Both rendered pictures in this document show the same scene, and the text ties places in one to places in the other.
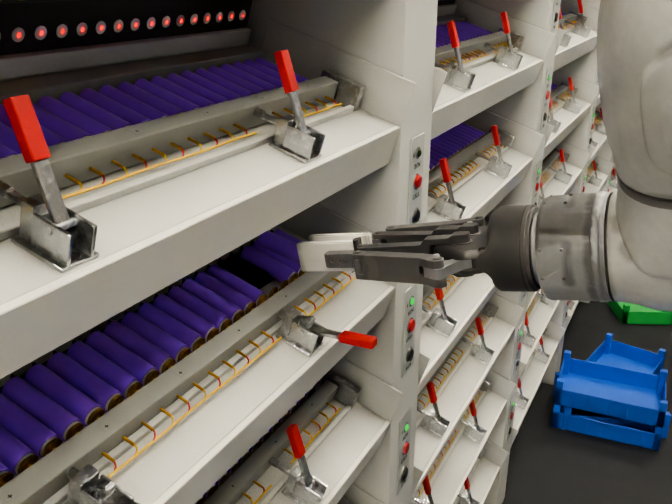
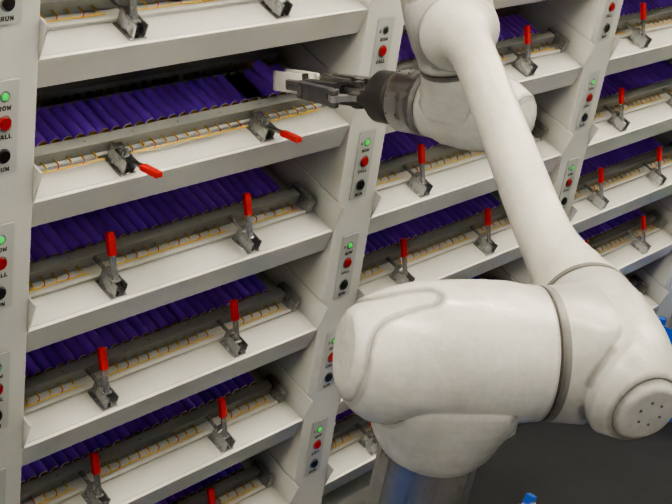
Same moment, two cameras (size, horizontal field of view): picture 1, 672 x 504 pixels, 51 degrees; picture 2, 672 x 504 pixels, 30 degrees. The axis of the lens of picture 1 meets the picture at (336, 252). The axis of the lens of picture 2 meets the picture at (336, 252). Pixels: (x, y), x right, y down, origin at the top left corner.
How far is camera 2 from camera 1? 1.25 m
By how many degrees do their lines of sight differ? 11
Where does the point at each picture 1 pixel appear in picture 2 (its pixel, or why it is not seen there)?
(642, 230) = (422, 91)
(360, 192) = (338, 49)
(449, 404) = (426, 271)
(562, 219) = (401, 80)
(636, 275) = (423, 117)
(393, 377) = (340, 195)
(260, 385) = (223, 145)
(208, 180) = (212, 16)
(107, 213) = (155, 21)
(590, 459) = not seen: hidden behind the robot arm
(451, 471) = not seen: hidden behind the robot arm
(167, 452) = (159, 156)
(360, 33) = not seen: outside the picture
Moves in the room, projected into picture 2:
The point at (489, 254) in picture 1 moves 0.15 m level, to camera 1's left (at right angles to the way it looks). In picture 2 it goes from (364, 94) to (263, 71)
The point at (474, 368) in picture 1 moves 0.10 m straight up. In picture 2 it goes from (471, 254) to (480, 209)
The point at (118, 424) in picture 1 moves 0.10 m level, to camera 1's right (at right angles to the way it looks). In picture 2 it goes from (138, 132) to (205, 148)
